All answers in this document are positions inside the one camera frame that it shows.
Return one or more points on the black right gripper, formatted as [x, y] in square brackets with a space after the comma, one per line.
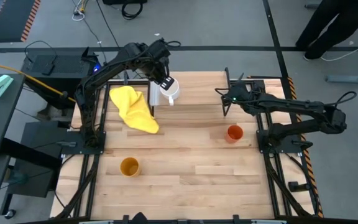
[240, 95]

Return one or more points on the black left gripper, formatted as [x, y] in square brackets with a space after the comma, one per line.
[161, 68]

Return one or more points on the white ceramic mug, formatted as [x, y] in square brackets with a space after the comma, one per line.
[170, 91]

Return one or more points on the orange plastic cup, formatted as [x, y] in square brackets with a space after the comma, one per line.
[234, 133]

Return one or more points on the yellow plastic cup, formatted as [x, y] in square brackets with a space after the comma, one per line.
[130, 167]

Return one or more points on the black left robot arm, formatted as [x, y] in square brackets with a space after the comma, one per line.
[87, 93]

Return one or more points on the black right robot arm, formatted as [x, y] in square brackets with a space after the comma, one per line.
[291, 104]

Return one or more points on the yellow cloth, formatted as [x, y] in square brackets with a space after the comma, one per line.
[134, 110]

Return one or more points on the orange black hazard tape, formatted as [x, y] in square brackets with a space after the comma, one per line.
[307, 158]

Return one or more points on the black computer tower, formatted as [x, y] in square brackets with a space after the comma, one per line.
[61, 71]

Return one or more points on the grey desk leg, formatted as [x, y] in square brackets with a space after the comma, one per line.
[353, 77]

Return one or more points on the person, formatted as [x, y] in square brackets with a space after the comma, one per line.
[331, 25]

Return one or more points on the black mat with orange stripes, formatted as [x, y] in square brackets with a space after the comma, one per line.
[11, 18]

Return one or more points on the mint green stapler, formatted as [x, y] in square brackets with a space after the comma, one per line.
[0, 85]

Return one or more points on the black table frame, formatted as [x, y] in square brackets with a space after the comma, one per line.
[104, 105]

